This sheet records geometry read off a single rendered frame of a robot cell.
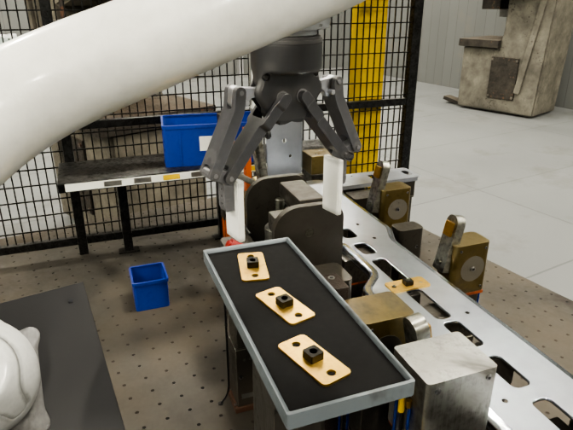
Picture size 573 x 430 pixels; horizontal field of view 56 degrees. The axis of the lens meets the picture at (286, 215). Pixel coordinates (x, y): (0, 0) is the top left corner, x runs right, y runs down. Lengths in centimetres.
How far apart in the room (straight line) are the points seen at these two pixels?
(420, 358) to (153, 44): 51
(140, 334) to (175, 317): 11
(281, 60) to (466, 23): 948
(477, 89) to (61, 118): 796
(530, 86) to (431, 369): 726
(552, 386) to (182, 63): 72
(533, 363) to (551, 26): 698
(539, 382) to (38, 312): 85
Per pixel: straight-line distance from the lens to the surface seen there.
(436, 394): 68
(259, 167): 134
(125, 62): 33
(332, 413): 55
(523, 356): 94
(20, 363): 82
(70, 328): 109
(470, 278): 121
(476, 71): 820
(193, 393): 128
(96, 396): 108
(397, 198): 146
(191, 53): 34
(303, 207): 91
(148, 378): 134
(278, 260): 79
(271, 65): 55
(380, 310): 84
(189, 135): 167
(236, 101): 54
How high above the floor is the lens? 152
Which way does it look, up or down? 22 degrees down
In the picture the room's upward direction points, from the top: straight up
